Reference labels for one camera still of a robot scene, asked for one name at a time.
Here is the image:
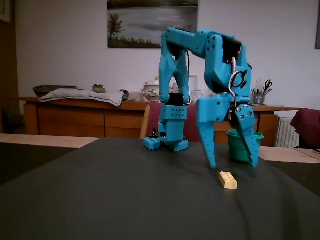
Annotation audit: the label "folded grey cloth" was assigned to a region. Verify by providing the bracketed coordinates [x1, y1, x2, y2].
[38, 88, 125, 108]

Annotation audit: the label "round clear glass vase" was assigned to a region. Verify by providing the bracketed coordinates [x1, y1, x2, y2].
[189, 89, 204, 104]

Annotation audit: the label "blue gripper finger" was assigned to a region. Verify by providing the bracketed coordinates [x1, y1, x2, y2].
[233, 103, 261, 169]
[196, 121, 218, 169]

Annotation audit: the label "black handled scissors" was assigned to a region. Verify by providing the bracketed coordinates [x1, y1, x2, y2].
[262, 79, 274, 96]

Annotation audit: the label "dark woven basket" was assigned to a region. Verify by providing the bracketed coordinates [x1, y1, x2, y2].
[32, 85, 78, 98]

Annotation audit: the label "lake landscape painting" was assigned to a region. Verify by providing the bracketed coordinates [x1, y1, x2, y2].
[107, 0, 199, 49]

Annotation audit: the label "white radiator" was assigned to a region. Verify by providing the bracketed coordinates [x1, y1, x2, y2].
[275, 115, 301, 149]

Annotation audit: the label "black upper arm wire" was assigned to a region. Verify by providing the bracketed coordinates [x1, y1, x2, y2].
[185, 49, 194, 104]

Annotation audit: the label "cream lego brick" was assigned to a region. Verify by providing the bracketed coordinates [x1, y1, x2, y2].
[217, 170, 239, 191]

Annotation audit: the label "white painted soup tureen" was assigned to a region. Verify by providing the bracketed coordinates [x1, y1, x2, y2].
[142, 75, 180, 103]

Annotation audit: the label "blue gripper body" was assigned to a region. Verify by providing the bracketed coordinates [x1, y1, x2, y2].
[195, 94, 252, 125]

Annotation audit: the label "grey rubber mat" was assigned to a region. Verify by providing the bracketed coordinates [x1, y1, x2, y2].
[0, 136, 320, 240]

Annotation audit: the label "red white black wrist wire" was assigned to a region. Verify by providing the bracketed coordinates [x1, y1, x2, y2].
[226, 56, 243, 121]

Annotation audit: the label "wooden sideboard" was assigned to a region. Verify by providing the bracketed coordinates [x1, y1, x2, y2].
[19, 96, 300, 148]

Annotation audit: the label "small ceramic jar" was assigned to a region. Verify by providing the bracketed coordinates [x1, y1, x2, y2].
[92, 83, 107, 94]

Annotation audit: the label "small white picture frame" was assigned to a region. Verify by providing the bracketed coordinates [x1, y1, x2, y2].
[188, 74, 199, 98]

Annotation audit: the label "green plastic cup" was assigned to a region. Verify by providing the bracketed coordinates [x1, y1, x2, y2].
[226, 128, 265, 164]

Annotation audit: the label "metal pen holder cup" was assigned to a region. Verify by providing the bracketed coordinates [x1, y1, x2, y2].
[251, 93, 267, 106]

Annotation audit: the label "chair with dark red cloth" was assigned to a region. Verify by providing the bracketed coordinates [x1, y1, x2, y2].
[289, 107, 320, 152]
[139, 102, 210, 144]

